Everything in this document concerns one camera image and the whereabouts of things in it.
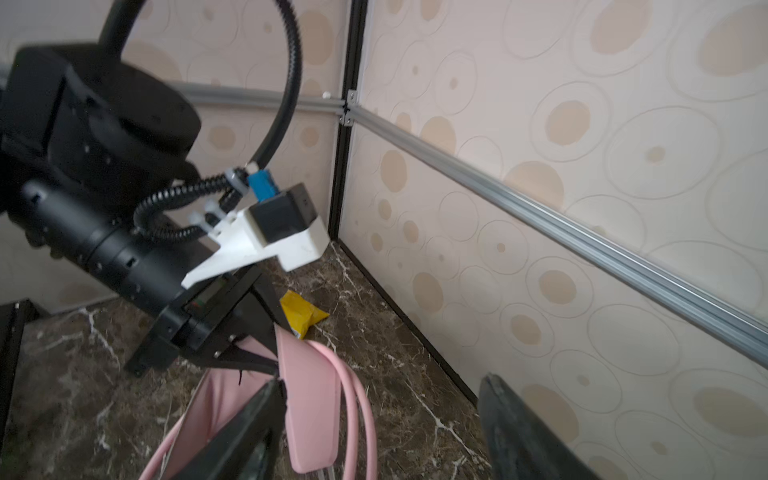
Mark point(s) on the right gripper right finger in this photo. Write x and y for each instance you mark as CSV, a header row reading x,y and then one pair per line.
x,y
520,444

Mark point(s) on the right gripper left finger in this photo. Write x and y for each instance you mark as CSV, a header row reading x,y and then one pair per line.
x,y
234,437

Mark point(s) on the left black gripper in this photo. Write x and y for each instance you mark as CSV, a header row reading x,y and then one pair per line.
x,y
228,322

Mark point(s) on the pink cat-ear headphones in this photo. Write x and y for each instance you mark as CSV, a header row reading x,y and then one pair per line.
x,y
319,387

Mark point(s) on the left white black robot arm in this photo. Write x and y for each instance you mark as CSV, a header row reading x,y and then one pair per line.
x,y
94,165

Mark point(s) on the yellow snack packet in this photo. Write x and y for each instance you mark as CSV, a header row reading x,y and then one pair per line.
x,y
300,313

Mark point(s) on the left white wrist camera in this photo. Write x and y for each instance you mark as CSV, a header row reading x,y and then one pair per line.
x,y
284,225

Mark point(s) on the left aluminium rail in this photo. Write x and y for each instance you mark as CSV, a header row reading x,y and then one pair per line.
x,y
211,95

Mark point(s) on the aluminium rail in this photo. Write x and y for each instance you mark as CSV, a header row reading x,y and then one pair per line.
x,y
726,323
211,95

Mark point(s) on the back aluminium rail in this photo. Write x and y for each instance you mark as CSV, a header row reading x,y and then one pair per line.
x,y
726,323

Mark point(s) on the left black frame post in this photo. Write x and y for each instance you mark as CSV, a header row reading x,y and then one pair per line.
x,y
351,72

